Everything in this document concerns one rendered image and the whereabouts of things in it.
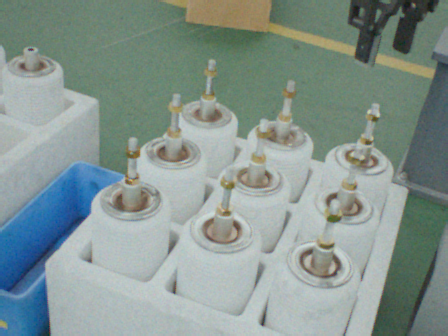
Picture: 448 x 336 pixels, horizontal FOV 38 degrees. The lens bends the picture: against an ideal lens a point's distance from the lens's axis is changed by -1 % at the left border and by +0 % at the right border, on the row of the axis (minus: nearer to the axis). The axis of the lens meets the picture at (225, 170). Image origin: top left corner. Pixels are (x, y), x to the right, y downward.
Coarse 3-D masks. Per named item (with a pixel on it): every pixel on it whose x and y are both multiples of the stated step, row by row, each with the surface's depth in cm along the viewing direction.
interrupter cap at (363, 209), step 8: (320, 192) 83; (328, 192) 83; (336, 192) 83; (360, 192) 84; (320, 200) 82; (328, 200) 82; (360, 200) 82; (368, 200) 82; (320, 208) 80; (352, 208) 81; (360, 208) 81; (368, 208) 81; (344, 216) 79; (352, 216) 80; (360, 216) 80; (368, 216) 80; (344, 224) 79; (352, 224) 79
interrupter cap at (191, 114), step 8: (192, 104) 98; (216, 104) 99; (184, 112) 96; (192, 112) 96; (216, 112) 97; (224, 112) 97; (192, 120) 94; (200, 120) 95; (208, 120) 95; (216, 120) 95; (224, 120) 95; (208, 128) 93; (216, 128) 94
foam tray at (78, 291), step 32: (288, 224) 89; (384, 224) 91; (64, 256) 79; (384, 256) 85; (64, 288) 79; (96, 288) 77; (128, 288) 76; (160, 288) 76; (256, 288) 78; (64, 320) 82; (96, 320) 80; (128, 320) 78; (160, 320) 75; (192, 320) 73; (224, 320) 73; (256, 320) 74; (352, 320) 75
